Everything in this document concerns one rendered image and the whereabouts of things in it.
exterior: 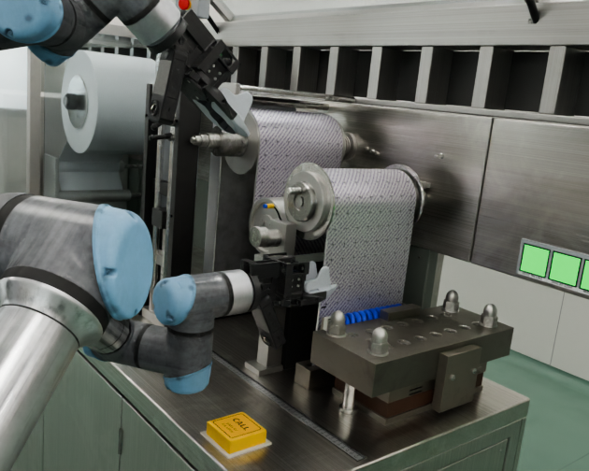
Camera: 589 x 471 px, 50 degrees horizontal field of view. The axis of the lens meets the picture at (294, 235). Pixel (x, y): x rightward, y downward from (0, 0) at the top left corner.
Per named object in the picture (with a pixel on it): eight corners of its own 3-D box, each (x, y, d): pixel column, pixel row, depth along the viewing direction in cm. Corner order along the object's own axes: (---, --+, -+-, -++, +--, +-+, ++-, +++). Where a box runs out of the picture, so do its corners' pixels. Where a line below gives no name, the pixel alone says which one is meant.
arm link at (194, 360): (158, 368, 110) (161, 309, 108) (218, 381, 107) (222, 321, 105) (135, 387, 103) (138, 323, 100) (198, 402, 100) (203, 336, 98)
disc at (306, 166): (280, 232, 127) (286, 158, 124) (282, 232, 127) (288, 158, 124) (329, 247, 115) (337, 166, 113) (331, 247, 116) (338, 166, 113)
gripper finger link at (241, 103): (273, 114, 104) (236, 73, 100) (251, 141, 103) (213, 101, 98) (264, 115, 107) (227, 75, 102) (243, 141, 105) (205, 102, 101)
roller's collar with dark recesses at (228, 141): (208, 154, 136) (209, 124, 135) (231, 154, 140) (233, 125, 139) (223, 158, 132) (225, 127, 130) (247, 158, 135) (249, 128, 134)
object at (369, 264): (316, 323, 120) (326, 229, 117) (399, 307, 135) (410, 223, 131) (318, 324, 120) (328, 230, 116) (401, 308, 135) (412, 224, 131)
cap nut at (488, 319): (475, 322, 128) (478, 302, 127) (485, 320, 130) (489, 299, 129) (490, 329, 125) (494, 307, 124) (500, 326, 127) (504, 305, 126)
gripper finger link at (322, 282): (349, 265, 117) (310, 270, 112) (345, 296, 118) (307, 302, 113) (337, 262, 120) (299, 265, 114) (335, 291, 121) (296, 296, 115)
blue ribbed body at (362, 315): (321, 331, 121) (323, 314, 120) (396, 315, 134) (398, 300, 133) (333, 337, 118) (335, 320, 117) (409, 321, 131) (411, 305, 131)
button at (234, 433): (205, 435, 101) (206, 421, 100) (241, 423, 105) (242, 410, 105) (228, 455, 96) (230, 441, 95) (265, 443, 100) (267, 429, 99)
